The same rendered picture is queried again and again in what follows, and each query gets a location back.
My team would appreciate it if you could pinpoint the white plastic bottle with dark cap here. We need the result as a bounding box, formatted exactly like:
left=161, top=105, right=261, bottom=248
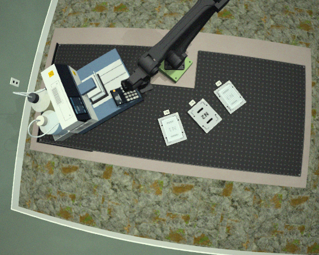
left=28, top=90, right=55, bottom=113

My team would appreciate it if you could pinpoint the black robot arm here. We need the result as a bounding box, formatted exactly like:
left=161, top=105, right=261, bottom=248
left=121, top=0, right=230, bottom=92

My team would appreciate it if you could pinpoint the blue and white plate washer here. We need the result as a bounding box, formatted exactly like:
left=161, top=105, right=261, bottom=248
left=41, top=48, right=143, bottom=134

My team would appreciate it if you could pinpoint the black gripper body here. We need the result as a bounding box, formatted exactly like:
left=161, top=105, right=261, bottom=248
left=140, top=80, right=153, bottom=94

